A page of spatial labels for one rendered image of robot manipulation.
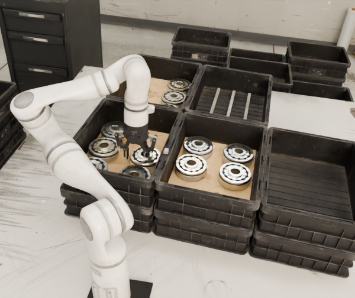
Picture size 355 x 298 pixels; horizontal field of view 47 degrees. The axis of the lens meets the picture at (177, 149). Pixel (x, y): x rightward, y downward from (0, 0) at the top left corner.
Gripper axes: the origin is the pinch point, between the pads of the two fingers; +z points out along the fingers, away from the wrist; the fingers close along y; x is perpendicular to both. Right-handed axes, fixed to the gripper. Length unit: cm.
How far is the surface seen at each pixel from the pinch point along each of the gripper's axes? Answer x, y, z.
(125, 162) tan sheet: -1.7, -3.3, 2.3
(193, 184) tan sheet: -7.4, 20.3, 2.2
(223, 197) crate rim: -21.7, 29.6, -7.8
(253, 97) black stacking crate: 54, 39, 2
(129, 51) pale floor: 262, -69, 86
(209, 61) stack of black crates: 158, 14, 36
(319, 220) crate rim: -24, 55, -7
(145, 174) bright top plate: -9.6, 5.2, -0.9
